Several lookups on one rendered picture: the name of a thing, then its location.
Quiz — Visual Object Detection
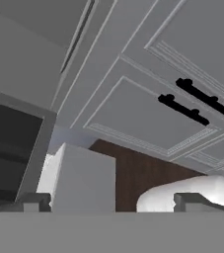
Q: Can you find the white rounded shape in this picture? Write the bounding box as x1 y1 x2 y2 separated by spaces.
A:
135 174 224 212

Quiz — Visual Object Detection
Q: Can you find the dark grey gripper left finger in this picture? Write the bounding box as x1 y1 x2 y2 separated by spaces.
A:
0 192 52 212

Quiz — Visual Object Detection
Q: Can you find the grey panelled cupboard door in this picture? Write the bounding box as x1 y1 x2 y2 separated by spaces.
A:
172 128 224 181

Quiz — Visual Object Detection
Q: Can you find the plain grey cupboard panel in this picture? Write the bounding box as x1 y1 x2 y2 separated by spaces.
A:
0 0 100 112

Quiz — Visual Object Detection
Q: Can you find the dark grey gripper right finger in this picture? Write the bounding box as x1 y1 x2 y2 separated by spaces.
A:
173 192 224 212

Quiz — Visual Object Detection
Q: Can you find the grey panelled drawer front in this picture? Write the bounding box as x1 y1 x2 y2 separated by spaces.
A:
122 0 224 125
71 55 224 162

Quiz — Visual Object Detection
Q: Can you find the black bar handle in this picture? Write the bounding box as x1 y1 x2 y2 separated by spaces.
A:
175 77 224 116
157 93 211 127

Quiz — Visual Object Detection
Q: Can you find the white box-shaped block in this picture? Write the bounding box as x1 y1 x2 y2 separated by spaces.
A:
37 141 117 212

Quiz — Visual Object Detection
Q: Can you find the dark appliance with grey frame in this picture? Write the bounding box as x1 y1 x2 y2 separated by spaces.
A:
0 87 57 211

